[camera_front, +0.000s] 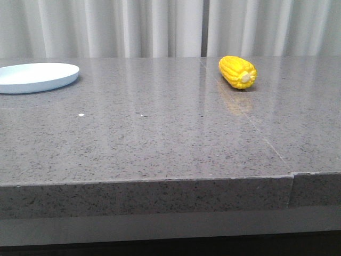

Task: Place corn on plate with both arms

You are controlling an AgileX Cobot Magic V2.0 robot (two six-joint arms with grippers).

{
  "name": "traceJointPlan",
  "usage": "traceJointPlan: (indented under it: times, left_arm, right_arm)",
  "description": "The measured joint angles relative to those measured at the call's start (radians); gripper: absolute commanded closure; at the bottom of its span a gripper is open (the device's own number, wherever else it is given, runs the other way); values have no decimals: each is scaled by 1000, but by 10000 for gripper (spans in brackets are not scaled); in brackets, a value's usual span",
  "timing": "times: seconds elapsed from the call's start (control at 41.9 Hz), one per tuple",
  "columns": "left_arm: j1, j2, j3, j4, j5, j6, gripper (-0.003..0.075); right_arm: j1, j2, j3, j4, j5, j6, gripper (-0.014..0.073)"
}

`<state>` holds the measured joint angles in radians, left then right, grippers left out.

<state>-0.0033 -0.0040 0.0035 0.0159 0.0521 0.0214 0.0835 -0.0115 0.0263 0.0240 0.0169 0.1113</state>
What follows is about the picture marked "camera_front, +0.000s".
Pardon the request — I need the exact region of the light blue round plate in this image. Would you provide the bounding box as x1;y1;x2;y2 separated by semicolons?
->
1;63;80;94

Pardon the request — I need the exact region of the yellow toy corn cob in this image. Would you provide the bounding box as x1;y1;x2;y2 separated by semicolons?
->
218;55;257;90

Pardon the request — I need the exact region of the white pleated curtain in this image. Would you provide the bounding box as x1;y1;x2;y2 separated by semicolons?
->
1;1;340;58

